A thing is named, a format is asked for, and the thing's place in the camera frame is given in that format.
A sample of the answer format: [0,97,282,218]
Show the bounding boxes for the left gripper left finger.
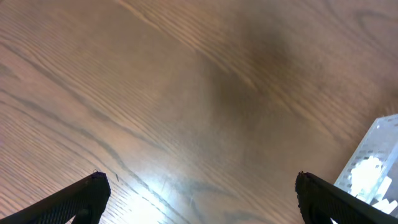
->
[1,172,111,224]

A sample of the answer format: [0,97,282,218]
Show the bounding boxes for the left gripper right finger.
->
[295,171,397,224]

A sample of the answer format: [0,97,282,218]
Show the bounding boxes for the clear mesh plastic basket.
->
[334,114,397,218]

